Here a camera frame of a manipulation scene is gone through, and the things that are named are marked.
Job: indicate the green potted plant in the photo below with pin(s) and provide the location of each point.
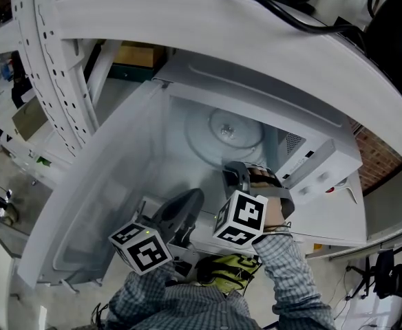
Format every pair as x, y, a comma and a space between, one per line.
44, 162

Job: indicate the white device with red button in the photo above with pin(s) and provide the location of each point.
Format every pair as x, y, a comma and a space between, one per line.
342, 187

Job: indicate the person's right forearm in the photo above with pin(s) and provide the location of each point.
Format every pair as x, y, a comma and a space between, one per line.
287, 270

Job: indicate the dark green box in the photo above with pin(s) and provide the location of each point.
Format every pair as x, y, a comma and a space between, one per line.
132, 71

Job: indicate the white metal shelving rack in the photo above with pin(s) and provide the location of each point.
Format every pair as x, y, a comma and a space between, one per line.
187, 22

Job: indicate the black appliance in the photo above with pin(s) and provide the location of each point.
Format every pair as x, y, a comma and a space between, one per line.
393, 29

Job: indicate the white microwave oven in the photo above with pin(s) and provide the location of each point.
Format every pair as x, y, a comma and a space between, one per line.
118, 167

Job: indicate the person's checked shirt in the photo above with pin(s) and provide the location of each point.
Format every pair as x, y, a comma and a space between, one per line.
194, 308

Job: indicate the brown cardboard box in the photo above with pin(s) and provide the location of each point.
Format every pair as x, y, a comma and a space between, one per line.
135, 53

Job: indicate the round glass turntable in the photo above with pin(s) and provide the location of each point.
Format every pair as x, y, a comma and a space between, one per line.
204, 143

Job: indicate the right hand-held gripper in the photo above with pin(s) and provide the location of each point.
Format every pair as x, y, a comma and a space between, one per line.
242, 215

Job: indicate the black office chair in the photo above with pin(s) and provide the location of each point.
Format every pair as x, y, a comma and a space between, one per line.
393, 277

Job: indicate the person's right hand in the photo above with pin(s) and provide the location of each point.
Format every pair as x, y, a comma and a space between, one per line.
261, 177

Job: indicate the person's left forearm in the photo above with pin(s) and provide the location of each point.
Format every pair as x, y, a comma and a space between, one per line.
135, 294

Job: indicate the olive green rectangular box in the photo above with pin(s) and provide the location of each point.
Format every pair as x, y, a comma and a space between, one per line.
27, 120

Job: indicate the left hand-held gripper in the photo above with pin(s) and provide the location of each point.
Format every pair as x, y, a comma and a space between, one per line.
146, 249

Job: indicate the yellow-green backpack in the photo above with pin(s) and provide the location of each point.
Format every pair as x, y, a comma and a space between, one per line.
221, 270

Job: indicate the grey metal cabinet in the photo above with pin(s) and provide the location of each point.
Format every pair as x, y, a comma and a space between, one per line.
393, 201

